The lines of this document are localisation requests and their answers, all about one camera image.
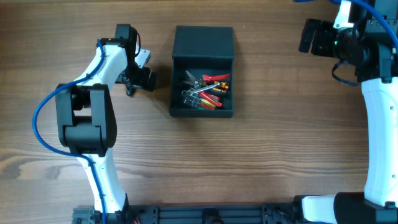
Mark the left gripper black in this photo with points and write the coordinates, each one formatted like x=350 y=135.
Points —
x=144 y=78

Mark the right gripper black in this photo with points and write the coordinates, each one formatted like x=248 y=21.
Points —
x=323 y=40

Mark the red-handled wire stripper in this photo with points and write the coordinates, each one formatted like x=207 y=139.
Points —
x=205 y=80

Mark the dark green box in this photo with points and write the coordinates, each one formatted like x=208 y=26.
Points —
x=202 y=51

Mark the clear pack of colourful screwdrivers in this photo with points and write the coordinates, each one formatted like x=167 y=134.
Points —
x=197 y=102

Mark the orange black long-nose pliers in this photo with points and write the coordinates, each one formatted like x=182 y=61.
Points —
x=221 y=90

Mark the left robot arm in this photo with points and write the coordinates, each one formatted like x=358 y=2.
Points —
x=87 y=124

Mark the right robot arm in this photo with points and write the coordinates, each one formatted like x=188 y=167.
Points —
x=364 y=35

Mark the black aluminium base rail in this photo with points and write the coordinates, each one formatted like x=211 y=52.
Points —
x=257 y=214

